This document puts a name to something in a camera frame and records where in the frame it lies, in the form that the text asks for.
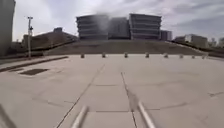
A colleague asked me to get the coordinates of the row of bollards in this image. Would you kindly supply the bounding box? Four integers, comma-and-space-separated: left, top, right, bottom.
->
79, 51, 208, 60

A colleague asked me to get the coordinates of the dark sloped embankment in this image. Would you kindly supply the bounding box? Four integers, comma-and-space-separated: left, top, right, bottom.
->
44, 39, 205, 57

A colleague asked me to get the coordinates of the large grey tiered building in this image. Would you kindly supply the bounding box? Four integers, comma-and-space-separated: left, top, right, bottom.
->
75, 13, 173, 42

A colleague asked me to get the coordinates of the pale concrete slab pavement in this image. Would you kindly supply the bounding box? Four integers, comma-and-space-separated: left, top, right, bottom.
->
0, 53, 224, 128

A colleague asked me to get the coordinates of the robot's own part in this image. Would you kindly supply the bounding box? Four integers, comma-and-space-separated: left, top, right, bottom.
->
70, 105, 89, 128
137, 101, 157, 128

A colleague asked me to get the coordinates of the low brown building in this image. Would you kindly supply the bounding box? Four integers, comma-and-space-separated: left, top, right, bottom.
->
21, 27, 79, 50

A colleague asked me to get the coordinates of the dark ground grate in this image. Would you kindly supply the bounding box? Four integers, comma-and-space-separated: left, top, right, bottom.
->
19, 68, 51, 76

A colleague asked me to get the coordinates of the dark kerb strip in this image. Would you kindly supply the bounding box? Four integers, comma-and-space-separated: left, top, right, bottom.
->
0, 55, 70, 74

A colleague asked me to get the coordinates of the pale low building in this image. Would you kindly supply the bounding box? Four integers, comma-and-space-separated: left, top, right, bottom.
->
173, 33, 210, 49

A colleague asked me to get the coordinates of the pole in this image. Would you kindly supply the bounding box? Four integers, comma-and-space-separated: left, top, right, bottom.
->
26, 16, 34, 59

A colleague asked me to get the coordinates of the dark tall building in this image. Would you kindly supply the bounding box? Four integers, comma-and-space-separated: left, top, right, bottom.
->
0, 0, 17, 57

